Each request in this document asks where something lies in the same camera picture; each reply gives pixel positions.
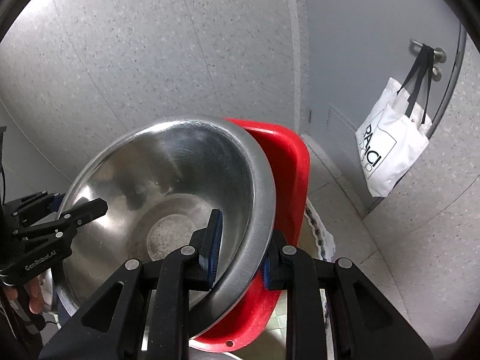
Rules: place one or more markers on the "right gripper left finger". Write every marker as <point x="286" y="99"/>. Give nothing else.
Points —
<point x="143" y="303"/>

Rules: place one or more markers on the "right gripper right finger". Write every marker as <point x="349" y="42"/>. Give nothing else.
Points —
<point x="334" y="306"/>

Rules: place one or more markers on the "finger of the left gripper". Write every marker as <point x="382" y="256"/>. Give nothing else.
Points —
<point x="30" y="209"/>
<point x="69" y="220"/>

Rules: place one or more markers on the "large steel bowl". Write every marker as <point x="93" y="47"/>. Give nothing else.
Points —
<point x="161" y="184"/>

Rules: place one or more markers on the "person's left hand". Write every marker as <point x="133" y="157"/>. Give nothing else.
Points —
<point x="33" y="289"/>

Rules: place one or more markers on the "green round table mat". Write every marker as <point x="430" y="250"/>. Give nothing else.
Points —
<point x="319" y="243"/>

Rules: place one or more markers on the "white tote bag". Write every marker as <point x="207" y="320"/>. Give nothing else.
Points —
<point x="394" y="134"/>

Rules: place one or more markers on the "red plastic bin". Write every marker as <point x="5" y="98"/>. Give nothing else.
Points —
<point x="290" y="163"/>

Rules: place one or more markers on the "grey door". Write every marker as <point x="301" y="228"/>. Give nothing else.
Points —
<point x="355" y="47"/>

